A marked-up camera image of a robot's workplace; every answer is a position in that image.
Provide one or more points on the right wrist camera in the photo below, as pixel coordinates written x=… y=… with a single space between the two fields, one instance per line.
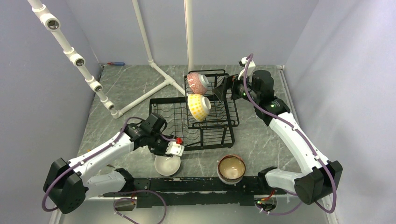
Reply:
x=248 y=67

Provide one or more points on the red patterned bowl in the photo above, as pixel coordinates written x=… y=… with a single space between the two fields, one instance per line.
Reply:
x=198 y=83

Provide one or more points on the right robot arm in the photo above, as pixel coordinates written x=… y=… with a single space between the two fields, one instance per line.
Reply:
x=319 y=177

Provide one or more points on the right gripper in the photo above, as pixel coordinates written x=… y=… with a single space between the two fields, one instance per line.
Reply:
x=230 y=82

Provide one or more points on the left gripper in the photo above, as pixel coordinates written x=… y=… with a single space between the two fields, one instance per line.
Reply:
x=162 y=152

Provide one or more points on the black wire dish rack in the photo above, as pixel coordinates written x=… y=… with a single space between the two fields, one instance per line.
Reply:
x=214 y=131

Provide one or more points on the red blue screwdriver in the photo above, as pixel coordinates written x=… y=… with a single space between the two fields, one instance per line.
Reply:
x=116 y=63

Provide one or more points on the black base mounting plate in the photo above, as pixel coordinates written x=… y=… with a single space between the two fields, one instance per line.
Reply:
x=200 y=191

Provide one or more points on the blue yellow patterned bowl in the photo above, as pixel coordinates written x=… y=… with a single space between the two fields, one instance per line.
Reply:
x=199 y=106

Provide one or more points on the brown glazed bowl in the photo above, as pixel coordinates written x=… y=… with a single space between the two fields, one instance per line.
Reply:
x=231 y=169

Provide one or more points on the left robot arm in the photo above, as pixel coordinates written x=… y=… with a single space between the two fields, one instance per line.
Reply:
x=69 y=183

